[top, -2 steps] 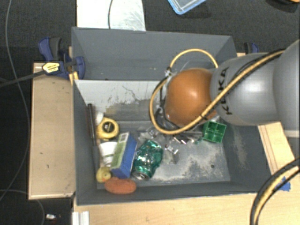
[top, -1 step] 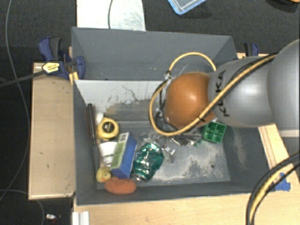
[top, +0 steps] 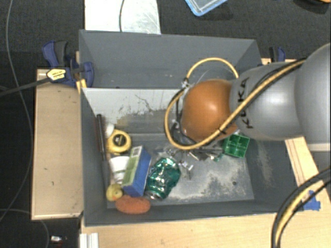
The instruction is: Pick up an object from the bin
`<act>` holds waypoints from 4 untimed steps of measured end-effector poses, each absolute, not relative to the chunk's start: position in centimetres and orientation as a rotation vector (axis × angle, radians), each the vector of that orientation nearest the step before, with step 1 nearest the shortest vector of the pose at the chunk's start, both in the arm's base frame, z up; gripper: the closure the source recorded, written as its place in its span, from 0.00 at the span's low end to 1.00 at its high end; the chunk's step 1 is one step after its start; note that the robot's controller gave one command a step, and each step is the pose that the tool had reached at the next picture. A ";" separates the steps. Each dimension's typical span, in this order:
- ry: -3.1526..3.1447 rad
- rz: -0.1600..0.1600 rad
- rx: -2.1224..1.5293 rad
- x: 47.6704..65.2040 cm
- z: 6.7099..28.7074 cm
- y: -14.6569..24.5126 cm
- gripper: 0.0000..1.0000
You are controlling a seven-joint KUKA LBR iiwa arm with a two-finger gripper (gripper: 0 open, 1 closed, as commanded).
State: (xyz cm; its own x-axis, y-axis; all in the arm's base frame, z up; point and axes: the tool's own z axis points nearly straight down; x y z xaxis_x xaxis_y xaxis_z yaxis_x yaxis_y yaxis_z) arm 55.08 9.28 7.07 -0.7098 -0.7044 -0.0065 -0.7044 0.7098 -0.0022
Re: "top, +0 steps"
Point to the small white round cap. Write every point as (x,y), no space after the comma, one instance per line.
(110,129)

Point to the yellow tape measure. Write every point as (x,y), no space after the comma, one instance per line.
(119,141)

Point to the white cup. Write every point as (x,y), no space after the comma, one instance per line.
(117,168)

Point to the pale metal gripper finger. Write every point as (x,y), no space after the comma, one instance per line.
(173,154)
(188,168)

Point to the pale wood board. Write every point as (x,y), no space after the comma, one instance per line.
(57,151)

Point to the orange oval sponge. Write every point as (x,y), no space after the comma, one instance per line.
(132,205)

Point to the yellow rubber duck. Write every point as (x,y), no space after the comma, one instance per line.
(113,192)

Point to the blue and green box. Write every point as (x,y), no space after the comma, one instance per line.
(136,172)

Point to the grey metal bin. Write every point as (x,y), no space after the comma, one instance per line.
(212,185)

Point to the crushed green can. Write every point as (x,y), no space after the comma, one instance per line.
(163,178)

